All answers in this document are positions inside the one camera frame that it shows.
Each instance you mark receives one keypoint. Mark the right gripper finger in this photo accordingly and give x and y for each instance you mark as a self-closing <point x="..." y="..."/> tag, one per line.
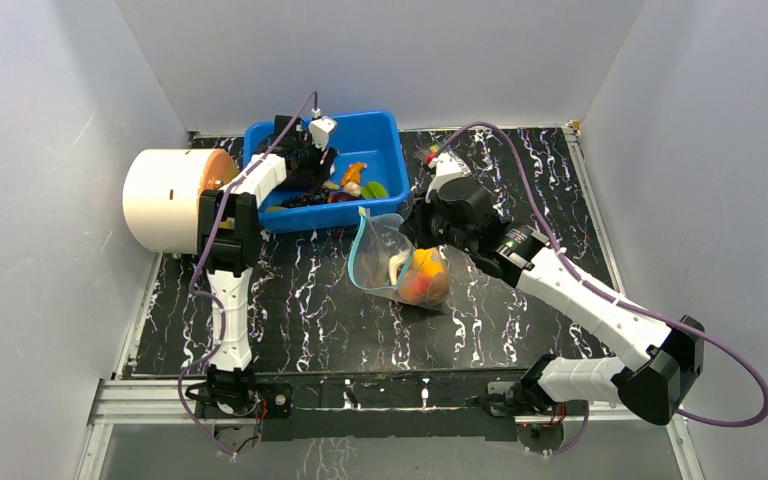
<point x="422" y="207"/>
<point x="417" y="231"/>

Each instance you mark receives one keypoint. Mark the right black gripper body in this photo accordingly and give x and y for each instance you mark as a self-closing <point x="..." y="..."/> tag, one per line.
<point x="421" y="221"/>

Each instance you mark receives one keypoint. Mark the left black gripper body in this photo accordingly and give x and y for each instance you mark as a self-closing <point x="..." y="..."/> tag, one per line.
<point x="309" y="159"/>

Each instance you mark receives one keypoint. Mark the yellow bell pepper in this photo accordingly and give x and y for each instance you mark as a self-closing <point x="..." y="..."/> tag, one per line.
<point x="428" y="262"/>

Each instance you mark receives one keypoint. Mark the white garlic mushroom toy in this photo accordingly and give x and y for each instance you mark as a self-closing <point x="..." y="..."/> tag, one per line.
<point x="398" y="266"/>

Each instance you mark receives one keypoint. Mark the clear zip top bag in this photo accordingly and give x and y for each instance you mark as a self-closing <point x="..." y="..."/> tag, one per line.
<point x="383" y="262"/>

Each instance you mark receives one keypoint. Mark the orange peach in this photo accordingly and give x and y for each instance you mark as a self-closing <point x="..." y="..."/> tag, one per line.
<point x="413" y="287"/>

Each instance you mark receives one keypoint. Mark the round white brown slice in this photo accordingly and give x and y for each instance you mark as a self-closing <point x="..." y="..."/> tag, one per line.
<point x="438" y="287"/>

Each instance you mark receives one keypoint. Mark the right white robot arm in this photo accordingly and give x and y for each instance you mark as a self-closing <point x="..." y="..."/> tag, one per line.
<point x="653" y="364"/>

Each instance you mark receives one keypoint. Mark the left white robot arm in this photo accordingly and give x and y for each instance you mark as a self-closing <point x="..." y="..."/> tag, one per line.
<point x="228" y="246"/>

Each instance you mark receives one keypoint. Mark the purple eggplant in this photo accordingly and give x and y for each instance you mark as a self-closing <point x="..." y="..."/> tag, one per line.
<point x="303" y="182"/>

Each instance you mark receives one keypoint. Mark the orange starfish cookie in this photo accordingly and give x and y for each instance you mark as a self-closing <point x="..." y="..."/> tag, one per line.
<point x="353" y="173"/>

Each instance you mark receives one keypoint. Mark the black grape bunch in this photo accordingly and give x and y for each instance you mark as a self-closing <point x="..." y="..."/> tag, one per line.
<point x="313" y="197"/>

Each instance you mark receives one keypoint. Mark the small beige mushroom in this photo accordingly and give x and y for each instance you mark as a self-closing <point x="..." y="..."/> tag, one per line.
<point x="353" y="188"/>

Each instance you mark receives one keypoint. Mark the blue plastic bin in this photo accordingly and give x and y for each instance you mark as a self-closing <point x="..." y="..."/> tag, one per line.
<point x="370" y="137"/>

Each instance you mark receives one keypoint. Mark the green leaf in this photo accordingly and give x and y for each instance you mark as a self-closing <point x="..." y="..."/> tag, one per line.
<point x="373" y="190"/>

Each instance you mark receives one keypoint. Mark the pack of coloured markers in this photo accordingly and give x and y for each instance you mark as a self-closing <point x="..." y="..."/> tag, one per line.
<point x="430" y="157"/>

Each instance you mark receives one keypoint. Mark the white cylinder container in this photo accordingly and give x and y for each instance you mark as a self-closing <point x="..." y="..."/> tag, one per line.
<point x="161" y="195"/>

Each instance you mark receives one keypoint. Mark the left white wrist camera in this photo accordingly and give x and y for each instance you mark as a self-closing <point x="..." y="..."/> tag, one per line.
<point x="320" y="129"/>

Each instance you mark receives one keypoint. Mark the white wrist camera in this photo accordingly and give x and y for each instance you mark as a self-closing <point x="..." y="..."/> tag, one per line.
<point x="320" y="129"/>
<point x="448" y="172"/>

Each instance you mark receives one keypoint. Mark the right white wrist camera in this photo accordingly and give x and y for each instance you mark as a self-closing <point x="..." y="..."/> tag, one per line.
<point x="448" y="172"/>

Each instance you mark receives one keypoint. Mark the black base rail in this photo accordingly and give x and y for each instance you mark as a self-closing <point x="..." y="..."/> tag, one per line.
<point x="405" y="404"/>

